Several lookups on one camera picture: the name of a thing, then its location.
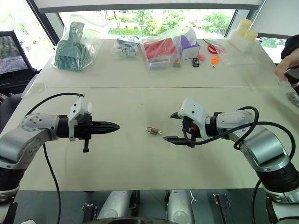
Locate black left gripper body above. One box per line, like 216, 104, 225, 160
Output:
74, 112, 94, 154

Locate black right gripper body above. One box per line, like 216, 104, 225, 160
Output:
181, 116, 203, 149

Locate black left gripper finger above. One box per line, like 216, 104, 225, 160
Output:
91, 127, 121, 136
91, 121, 121, 128

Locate dark phone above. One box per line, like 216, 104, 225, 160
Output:
284, 68, 299, 85

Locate person's bare hand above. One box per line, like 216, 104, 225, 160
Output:
273, 56, 299, 82

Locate silver right robot leg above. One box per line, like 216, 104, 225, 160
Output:
166, 189, 195, 224

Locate red box in plastic bag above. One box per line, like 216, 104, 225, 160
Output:
142, 37, 179, 72

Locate purple and white box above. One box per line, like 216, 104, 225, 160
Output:
176, 28, 201, 61

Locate green plastic scoops in bag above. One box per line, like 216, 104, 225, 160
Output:
52, 14, 112, 73

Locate bag of white blue parts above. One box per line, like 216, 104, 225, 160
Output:
113, 35, 141, 58

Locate clear flat plastic bag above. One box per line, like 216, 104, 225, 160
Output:
216, 39, 257, 66

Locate dark rounded robot torso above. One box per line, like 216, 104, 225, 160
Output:
102, 216, 169, 224

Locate black mesh office chair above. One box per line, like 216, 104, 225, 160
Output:
0, 30, 41, 98

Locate white block with cream cylinders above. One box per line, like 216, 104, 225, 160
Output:
227, 19, 260, 54

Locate bag of metal parts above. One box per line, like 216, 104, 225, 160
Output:
285, 91, 299, 105

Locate person's dark sleeve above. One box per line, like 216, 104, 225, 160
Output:
280, 34, 299, 60

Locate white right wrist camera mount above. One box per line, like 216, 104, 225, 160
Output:
177, 97, 211, 140

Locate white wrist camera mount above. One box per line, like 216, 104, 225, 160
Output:
177, 97, 211, 140
68, 96, 93, 142

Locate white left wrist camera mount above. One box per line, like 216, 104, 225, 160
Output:
68, 96, 93, 142

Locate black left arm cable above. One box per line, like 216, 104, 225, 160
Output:
25, 92, 85, 224

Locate red handled scissors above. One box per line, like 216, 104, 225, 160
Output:
202, 38, 226, 55

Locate black metal bracket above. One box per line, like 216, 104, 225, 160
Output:
213, 193, 232, 224
81, 202, 98, 220

